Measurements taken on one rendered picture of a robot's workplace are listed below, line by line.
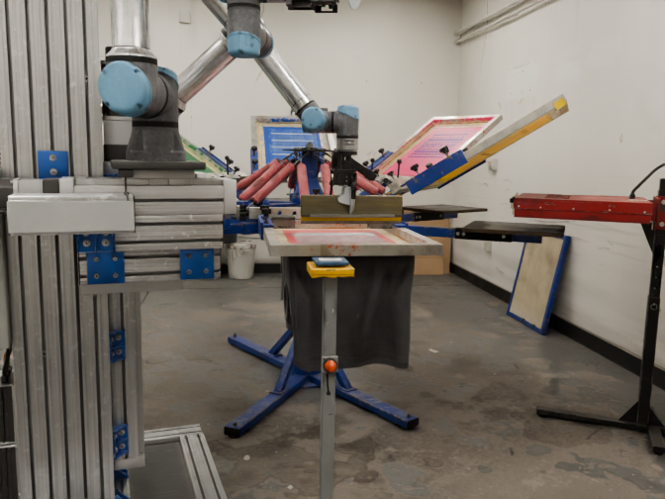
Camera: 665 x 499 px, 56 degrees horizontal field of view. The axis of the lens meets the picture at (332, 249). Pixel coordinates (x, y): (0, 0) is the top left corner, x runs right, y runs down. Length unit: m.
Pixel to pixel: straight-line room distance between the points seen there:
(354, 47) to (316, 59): 0.43
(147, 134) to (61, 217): 0.30
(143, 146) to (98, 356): 0.64
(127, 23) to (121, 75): 0.12
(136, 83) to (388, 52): 5.65
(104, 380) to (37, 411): 0.19
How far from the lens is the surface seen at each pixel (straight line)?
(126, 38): 1.56
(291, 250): 2.06
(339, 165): 2.17
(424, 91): 7.08
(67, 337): 1.90
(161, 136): 1.65
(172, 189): 1.65
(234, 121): 6.76
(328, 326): 1.92
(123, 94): 1.53
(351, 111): 2.16
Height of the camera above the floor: 1.28
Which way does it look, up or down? 9 degrees down
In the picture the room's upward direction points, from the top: 1 degrees clockwise
